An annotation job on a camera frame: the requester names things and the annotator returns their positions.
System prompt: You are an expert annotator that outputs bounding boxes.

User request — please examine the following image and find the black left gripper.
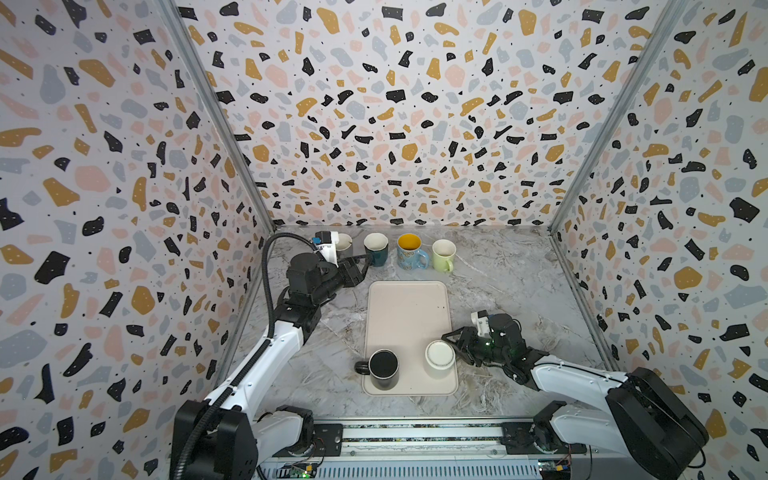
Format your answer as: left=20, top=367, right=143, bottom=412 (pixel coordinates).
left=310, top=254, right=370, bottom=308

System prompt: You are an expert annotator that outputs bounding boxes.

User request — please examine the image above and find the grey mug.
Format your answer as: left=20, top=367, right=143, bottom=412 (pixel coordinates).
left=336, top=233, right=353, bottom=254

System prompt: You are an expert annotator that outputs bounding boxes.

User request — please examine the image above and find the white mug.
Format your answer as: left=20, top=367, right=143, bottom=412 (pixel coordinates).
left=424, top=340, right=456, bottom=380

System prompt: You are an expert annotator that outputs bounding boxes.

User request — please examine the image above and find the dark green mug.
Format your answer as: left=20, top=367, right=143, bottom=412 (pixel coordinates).
left=364, top=232, right=389, bottom=267

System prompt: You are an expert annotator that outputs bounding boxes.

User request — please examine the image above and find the blue butterfly mug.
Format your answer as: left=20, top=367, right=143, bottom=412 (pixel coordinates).
left=397, top=233, right=430, bottom=270

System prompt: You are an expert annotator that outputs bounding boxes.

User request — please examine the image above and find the black mug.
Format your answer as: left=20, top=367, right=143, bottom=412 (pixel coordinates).
left=354, top=349, right=400, bottom=391

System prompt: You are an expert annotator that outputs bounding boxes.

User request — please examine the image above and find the light green mug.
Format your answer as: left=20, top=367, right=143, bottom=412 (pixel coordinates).
left=432, top=239, right=457, bottom=273

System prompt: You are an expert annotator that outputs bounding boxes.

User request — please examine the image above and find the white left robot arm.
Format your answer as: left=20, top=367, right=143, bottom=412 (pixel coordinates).
left=170, top=252, right=372, bottom=479

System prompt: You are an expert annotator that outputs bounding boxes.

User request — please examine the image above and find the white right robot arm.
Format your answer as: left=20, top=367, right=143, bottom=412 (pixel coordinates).
left=441, top=310, right=709, bottom=479

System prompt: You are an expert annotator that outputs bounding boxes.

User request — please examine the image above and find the cream plastic tray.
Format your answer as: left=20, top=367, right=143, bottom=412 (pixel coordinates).
left=361, top=281, right=458, bottom=397

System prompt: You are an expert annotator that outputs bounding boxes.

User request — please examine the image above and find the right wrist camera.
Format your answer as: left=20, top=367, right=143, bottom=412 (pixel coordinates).
left=470, top=310, right=489, bottom=335

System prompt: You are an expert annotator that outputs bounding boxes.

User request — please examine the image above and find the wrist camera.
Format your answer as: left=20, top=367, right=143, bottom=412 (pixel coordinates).
left=470, top=310, right=489, bottom=335
left=311, top=231, right=339, bottom=265

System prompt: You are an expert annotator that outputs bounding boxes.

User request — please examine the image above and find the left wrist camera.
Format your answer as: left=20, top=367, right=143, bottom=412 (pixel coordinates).
left=311, top=231, right=339, bottom=265

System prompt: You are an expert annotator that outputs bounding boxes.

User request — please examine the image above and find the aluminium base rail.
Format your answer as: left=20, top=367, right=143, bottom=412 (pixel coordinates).
left=164, top=418, right=685, bottom=480

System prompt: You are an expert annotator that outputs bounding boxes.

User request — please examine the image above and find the black corrugated cable conduit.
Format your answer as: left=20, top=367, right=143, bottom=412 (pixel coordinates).
left=169, top=232, right=319, bottom=480

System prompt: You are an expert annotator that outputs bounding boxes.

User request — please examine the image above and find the metal left corner post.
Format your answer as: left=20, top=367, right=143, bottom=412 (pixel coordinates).
left=155, top=0, right=276, bottom=235

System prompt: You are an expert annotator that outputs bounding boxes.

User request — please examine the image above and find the metal corner post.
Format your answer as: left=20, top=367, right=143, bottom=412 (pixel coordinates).
left=548, top=0, right=686, bottom=237
left=155, top=0, right=276, bottom=235

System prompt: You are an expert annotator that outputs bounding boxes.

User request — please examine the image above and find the metal right corner post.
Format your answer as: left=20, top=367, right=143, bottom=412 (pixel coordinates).
left=548, top=0, right=686, bottom=237

